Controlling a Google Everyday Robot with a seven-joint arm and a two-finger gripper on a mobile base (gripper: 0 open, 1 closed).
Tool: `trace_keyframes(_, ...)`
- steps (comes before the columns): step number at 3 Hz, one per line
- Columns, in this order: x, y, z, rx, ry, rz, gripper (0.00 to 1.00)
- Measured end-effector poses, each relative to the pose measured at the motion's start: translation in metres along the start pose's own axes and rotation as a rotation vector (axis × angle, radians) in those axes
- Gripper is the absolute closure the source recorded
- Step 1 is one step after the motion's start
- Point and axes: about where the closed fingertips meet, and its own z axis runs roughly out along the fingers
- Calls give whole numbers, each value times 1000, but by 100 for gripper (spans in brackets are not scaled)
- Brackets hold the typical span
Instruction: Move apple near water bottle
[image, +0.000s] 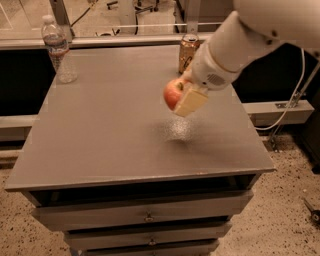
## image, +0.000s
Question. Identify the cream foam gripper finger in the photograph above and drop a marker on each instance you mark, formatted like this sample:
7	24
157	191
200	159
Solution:
193	97
186	76

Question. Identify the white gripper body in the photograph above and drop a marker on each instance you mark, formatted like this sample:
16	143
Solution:
207	70

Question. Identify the red apple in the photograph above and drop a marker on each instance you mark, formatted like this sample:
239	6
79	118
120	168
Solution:
173	92

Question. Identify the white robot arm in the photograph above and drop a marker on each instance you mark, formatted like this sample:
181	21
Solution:
253	29

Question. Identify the clear plastic water bottle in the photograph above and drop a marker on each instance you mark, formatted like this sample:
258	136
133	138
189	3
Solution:
58	49

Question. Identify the gold soda can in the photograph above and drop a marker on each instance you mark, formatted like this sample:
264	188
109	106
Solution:
189	44

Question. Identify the grey drawer cabinet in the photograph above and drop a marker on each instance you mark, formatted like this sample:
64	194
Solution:
109	136

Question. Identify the top grey drawer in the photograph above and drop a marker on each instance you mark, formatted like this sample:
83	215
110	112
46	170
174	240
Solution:
150	210

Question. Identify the grey drawer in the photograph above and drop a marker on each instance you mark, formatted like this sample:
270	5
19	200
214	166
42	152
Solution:
148	236
150	210
188	248

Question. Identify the middle grey drawer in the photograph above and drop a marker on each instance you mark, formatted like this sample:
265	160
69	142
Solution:
148	236

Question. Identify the bottom grey drawer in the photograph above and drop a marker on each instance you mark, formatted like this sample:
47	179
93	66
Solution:
188	248

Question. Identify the black tool on floor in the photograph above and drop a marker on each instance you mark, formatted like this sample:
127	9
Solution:
315	214

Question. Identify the metal guard rail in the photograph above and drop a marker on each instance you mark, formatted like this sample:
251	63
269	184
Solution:
97	42

